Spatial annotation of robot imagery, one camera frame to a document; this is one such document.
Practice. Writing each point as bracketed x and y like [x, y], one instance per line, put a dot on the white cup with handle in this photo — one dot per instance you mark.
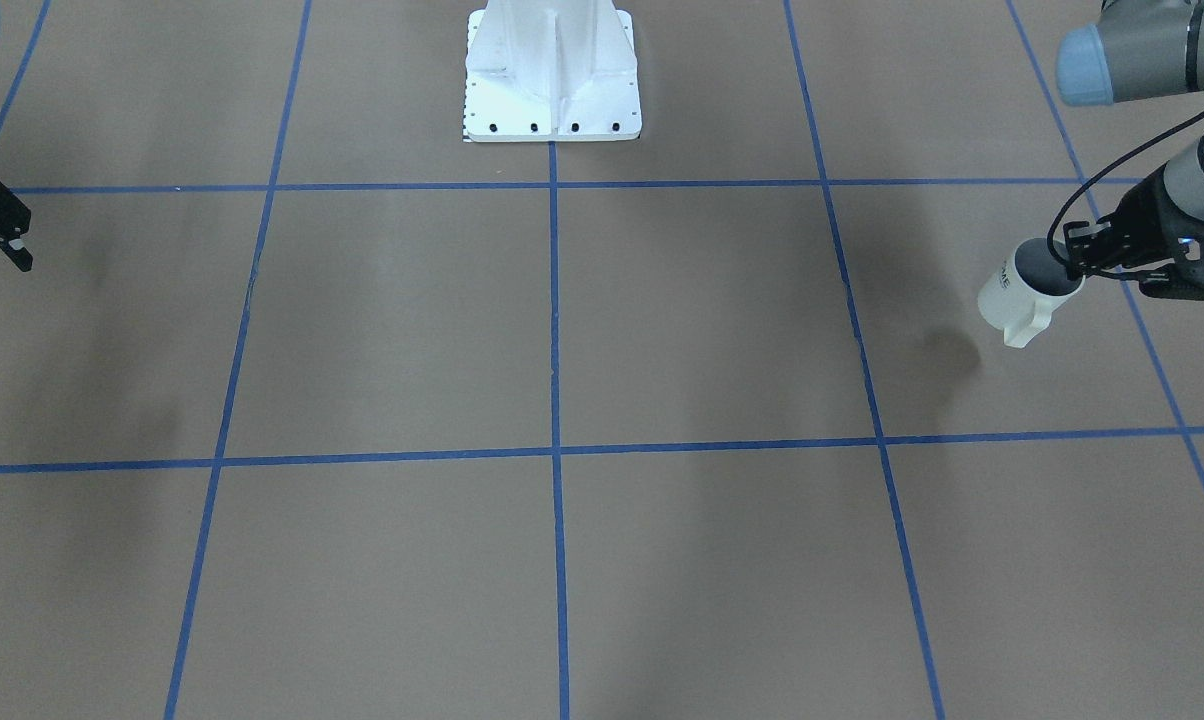
[1022, 296]

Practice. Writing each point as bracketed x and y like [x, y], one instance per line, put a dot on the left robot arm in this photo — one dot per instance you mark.
[1137, 50]

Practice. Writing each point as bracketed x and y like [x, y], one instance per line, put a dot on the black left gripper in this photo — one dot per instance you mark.
[1145, 206]

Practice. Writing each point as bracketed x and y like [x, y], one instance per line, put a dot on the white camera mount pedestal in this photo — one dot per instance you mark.
[551, 72]

